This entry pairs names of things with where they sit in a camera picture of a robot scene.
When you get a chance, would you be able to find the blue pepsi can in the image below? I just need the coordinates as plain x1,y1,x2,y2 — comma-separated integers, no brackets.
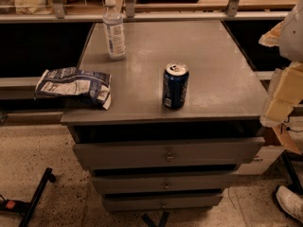
162,62,189,109

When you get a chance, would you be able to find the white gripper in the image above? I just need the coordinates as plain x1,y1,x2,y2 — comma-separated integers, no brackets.
258,0,303,128

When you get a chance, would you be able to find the grey drawer cabinet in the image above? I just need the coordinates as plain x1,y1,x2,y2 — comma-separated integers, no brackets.
62,21,266,212

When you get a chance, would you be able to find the bottom grey drawer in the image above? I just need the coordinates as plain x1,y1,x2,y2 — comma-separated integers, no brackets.
102,193,223,212

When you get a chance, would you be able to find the black metal stand leg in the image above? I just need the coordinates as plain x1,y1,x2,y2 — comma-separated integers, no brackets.
0,167,56,227

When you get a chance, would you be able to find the top grey drawer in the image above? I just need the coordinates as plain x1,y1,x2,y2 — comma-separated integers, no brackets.
73,137,265,170

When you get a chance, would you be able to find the white cardboard box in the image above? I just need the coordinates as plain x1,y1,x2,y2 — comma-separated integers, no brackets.
238,146,284,175

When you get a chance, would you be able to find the middle grey drawer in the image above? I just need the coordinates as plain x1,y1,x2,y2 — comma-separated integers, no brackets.
92,172,237,195

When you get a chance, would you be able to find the blue white chip bag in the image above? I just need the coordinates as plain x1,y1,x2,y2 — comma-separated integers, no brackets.
35,67,112,110

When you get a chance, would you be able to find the clear plastic water bottle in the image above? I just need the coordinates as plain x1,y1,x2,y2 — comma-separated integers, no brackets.
102,0,126,61

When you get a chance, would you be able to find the black table leg right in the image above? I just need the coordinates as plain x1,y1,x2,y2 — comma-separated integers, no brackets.
281,150,303,195

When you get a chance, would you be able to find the grey drawer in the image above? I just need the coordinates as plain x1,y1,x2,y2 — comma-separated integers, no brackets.
92,172,237,195
73,137,265,170
102,193,223,212

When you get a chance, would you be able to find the grey metal rail frame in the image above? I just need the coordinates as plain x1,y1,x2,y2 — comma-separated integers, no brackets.
0,0,300,23

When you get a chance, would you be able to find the white shoe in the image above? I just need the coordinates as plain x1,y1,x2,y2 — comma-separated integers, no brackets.
276,185,303,223

